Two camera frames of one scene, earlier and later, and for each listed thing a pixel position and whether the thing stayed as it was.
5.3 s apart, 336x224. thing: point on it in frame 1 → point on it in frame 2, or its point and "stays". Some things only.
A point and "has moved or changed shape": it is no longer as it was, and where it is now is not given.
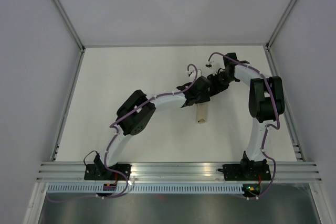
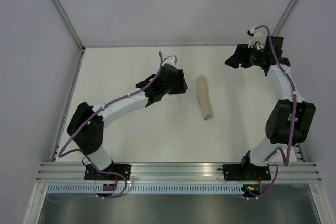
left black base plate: x=98 y=171 stays
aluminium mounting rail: x=178 y=171 stays
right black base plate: x=246 y=172 stays
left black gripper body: x=202 y=98 → x=170 y=89
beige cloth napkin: x=202 y=113 has moved or changed shape
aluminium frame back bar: x=175 y=45 stays
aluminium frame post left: x=62 y=11 stays
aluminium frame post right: x=287 y=10 stays
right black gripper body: x=220 y=81 → x=259 y=54
